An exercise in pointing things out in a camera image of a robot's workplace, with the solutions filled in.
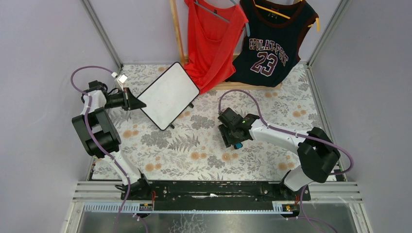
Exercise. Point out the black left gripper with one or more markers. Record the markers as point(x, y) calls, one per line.
point(127, 100)

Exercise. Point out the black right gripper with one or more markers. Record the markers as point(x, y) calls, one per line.
point(226, 135)

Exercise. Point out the blue black whiteboard eraser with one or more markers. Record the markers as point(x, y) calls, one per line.
point(238, 146)

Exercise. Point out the white whiteboard black frame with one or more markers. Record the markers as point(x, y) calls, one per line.
point(168, 96)

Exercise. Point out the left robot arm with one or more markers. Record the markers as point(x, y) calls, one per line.
point(100, 137)

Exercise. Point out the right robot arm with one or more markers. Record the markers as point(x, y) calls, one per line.
point(314, 149)

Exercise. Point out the wooden clothes rack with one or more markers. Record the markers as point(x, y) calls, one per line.
point(183, 58)

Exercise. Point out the floral patterned table mat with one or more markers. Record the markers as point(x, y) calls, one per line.
point(194, 150)

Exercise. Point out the navy basketball jersey 23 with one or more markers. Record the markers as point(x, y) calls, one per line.
point(272, 49)

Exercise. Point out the red tank top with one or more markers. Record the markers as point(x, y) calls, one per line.
point(212, 42)

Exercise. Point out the grey clothes hanger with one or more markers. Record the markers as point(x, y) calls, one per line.
point(246, 25)

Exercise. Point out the yellow clothes hanger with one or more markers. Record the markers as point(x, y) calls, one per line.
point(317, 21)

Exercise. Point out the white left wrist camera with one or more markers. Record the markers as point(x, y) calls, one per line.
point(119, 80)

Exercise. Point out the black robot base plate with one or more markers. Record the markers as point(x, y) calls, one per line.
point(217, 193)

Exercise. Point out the slotted cable duct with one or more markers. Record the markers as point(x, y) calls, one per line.
point(186, 208)

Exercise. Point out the aluminium frame post left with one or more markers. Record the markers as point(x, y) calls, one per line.
point(90, 11)

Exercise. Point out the aluminium frame rail right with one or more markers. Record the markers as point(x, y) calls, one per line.
point(331, 26)

